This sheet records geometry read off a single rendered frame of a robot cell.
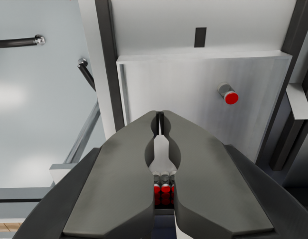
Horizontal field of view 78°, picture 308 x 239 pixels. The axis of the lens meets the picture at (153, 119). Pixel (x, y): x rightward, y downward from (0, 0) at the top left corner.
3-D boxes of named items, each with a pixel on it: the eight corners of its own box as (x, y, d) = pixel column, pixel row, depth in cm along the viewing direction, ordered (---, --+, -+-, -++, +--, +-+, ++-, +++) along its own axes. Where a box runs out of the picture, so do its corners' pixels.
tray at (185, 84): (237, 187, 49) (242, 199, 46) (136, 189, 50) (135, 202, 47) (279, 50, 31) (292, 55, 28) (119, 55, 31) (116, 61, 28)
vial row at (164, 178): (224, 175, 47) (231, 191, 43) (151, 177, 47) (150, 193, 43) (226, 169, 45) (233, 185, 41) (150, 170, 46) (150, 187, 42)
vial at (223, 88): (228, 93, 35) (237, 104, 31) (216, 93, 35) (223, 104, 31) (230, 81, 34) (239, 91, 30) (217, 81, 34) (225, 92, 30)
